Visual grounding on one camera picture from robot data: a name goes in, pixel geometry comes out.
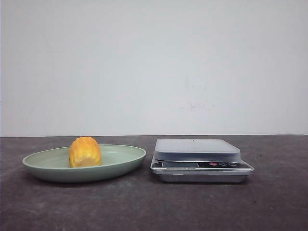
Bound yellow corn cob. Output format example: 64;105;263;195
69;137;102;167

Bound silver digital kitchen scale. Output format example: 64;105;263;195
150;139;254;183

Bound light green oval plate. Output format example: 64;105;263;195
22;144;146;183

